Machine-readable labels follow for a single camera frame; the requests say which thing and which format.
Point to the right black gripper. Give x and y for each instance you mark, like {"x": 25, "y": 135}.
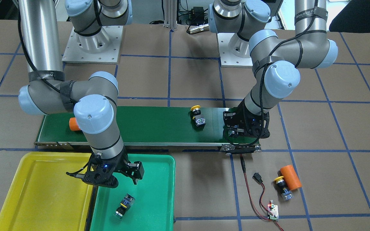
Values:
{"x": 123, "y": 166}

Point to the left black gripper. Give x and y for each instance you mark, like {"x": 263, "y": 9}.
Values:
{"x": 240, "y": 118}

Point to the yellow push button switch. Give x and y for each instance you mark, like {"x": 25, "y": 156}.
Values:
{"x": 197, "y": 117}

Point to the green push button switch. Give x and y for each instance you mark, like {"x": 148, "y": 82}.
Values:
{"x": 124, "y": 205}

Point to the orange cylinder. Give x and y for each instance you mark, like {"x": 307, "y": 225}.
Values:
{"x": 291, "y": 177}
{"x": 72, "y": 123}

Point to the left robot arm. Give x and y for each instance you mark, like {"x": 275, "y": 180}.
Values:
{"x": 275, "y": 62}

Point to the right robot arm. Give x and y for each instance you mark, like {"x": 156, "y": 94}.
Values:
{"x": 93, "y": 102}

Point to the yellow tray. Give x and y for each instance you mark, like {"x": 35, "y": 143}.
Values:
{"x": 42, "y": 197}

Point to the green tray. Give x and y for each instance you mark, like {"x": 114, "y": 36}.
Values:
{"x": 153, "y": 209}

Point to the small circuit board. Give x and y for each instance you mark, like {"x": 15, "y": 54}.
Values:
{"x": 272, "y": 212}

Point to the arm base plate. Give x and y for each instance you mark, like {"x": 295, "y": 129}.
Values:
{"x": 102, "y": 48}
{"x": 234, "y": 52}

